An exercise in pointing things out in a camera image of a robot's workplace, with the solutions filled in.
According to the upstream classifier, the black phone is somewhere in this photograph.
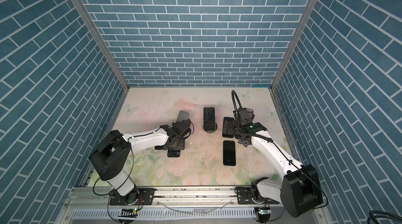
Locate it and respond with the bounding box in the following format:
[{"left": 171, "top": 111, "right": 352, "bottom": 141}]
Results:
[{"left": 222, "top": 117, "right": 234, "bottom": 138}]

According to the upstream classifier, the purple-edged phone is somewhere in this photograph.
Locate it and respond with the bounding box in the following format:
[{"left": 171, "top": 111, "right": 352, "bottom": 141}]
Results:
[{"left": 167, "top": 150, "right": 181, "bottom": 158}]

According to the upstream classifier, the teal phone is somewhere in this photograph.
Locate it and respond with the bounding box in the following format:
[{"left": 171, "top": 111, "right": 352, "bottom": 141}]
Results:
[{"left": 223, "top": 140, "right": 236, "bottom": 166}]

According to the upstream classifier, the teal-edged phone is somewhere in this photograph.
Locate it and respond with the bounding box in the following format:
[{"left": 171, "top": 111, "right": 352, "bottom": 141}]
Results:
[{"left": 204, "top": 107, "right": 216, "bottom": 123}]

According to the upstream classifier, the grey stand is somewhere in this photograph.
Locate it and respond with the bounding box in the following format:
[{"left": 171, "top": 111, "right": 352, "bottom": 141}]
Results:
[{"left": 238, "top": 136, "right": 251, "bottom": 147}]

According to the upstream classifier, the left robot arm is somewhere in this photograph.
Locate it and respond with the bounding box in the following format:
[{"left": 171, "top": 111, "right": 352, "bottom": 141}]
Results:
[{"left": 89, "top": 119, "right": 194, "bottom": 197}]

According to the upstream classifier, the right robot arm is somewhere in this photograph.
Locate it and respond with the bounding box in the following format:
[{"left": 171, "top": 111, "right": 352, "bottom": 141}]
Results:
[{"left": 223, "top": 117, "right": 323, "bottom": 218}]

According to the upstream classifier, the wooden round stand left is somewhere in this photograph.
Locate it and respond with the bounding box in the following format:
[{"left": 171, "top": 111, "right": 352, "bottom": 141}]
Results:
[{"left": 176, "top": 110, "right": 189, "bottom": 123}]

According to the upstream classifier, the wooden round stand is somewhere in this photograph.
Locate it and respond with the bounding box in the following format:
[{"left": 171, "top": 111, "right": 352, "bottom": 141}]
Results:
[
  {"left": 176, "top": 110, "right": 189, "bottom": 123},
  {"left": 203, "top": 122, "right": 217, "bottom": 133}
]

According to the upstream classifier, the wooden round stand right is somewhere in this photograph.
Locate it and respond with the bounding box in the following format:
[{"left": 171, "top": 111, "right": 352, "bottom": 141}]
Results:
[{"left": 203, "top": 122, "right": 217, "bottom": 133}]

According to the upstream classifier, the right controller board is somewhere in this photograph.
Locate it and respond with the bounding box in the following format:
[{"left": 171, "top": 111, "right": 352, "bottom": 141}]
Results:
[{"left": 254, "top": 207, "right": 271, "bottom": 224}]

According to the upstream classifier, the controller board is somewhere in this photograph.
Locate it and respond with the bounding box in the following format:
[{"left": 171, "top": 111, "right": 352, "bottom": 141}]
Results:
[
  {"left": 254, "top": 207, "right": 271, "bottom": 224},
  {"left": 117, "top": 209, "right": 138, "bottom": 224}
]

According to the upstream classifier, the left controller board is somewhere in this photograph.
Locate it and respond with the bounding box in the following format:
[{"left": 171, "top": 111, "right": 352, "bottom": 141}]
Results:
[{"left": 117, "top": 209, "right": 138, "bottom": 224}]

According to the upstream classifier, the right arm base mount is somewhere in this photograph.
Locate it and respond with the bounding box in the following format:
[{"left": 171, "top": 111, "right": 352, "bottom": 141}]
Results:
[{"left": 234, "top": 186, "right": 279, "bottom": 205}]

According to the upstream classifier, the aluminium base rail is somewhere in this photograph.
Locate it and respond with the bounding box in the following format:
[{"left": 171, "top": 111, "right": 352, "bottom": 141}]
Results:
[{"left": 64, "top": 185, "right": 324, "bottom": 209}]

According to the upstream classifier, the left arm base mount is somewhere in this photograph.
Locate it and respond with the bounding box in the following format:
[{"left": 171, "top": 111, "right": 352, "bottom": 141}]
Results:
[{"left": 110, "top": 187, "right": 156, "bottom": 207}]

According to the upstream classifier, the black cable bottom right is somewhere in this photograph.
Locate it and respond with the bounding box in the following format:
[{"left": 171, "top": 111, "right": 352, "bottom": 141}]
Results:
[{"left": 366, "top": 210, "right": 402, "bottom": 224}]

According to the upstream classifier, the left frame post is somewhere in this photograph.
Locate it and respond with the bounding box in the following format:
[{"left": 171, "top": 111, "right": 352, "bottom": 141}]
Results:
[{"left": 71, "top": 0, "right": 129, "bottom": 92}]

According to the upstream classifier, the frame post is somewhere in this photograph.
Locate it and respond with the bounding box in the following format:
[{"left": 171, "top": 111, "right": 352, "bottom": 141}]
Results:
[
  {"left": 271, "top": 0, "right": 318, "bottom": 91},
  {"left": 71, "top": 0, "right": 129, "bottom": 92}
]

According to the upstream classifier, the right frame post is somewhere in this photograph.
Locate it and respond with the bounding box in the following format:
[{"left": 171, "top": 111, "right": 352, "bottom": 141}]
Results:
[{"left": 271, "top": 0, "right": 318, "bottom": 91}]

